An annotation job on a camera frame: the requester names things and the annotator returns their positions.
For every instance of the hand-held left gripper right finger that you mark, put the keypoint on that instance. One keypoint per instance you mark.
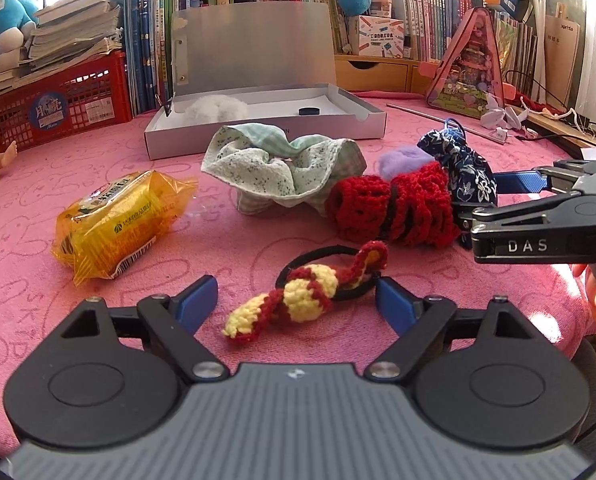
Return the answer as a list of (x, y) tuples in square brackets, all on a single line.
[(393, 305)]

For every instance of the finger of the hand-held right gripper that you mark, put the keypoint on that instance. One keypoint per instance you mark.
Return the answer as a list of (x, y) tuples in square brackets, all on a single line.
[(520, 181), (518, 212)]

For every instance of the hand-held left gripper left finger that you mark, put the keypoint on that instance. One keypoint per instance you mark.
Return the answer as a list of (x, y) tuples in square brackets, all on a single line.
[(200, 301)]

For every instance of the red crochet scrunchie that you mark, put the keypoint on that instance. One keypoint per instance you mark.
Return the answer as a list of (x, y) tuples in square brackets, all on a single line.
[(418, 205)]

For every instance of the yellow bread packet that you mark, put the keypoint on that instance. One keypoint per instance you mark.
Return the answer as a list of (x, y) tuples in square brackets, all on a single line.
[(118, 225)]

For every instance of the purple fluffy scrunchie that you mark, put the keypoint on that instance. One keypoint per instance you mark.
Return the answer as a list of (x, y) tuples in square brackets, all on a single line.
[(403, 160)]

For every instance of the green checked cloth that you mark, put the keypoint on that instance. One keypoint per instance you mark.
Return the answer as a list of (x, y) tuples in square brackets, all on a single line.
[(258, 170)]

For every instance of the white paper origami crane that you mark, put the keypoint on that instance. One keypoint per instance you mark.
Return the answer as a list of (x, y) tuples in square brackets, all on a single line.
[(500, 116)]

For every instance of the thin metal rod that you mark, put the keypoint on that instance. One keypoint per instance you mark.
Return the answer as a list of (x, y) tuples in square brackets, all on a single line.
[(418, 113)]

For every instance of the pink triangular miniature house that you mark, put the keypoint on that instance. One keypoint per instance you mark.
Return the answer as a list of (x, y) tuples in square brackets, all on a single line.
[(465, 70)]

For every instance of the wooden board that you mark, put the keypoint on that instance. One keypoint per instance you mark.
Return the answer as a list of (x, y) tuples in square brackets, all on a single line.
[(562, 60)]

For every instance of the white plastic tubes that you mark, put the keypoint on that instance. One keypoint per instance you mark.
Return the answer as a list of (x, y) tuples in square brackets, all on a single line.
[(539, 10)]

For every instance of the wooden desktop drawer unit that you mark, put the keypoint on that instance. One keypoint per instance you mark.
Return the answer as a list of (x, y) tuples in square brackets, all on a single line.
[(373, 74)]

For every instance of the row of colourful textbooks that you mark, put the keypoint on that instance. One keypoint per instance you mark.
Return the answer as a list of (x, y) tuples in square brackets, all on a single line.
[(433, 20)]

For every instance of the pink printed tablecloth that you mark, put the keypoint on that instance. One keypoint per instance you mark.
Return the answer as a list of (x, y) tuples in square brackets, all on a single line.
[(23, 240)]

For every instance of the white fluffy ball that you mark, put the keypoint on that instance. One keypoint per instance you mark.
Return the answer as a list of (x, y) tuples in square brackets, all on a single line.
[(217, 108)]

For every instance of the black binder clip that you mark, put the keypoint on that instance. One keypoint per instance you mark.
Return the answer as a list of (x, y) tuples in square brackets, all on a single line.
[(168, 107)]

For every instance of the white label printer box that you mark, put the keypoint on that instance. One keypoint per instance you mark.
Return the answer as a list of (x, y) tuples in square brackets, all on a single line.
[(380, 35)]

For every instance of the small black round cap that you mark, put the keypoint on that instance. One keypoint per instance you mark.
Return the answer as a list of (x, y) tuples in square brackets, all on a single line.
[(309, 111)]

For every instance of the red plastic crate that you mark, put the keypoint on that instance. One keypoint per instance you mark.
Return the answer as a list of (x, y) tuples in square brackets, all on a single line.
[(78, 100)]

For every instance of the row of blue thin books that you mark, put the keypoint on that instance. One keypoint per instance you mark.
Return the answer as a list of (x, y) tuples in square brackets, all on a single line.
[(145, 45)]

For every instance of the stack of worn books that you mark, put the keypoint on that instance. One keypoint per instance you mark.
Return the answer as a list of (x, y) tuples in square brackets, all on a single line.
[(73, 25)]

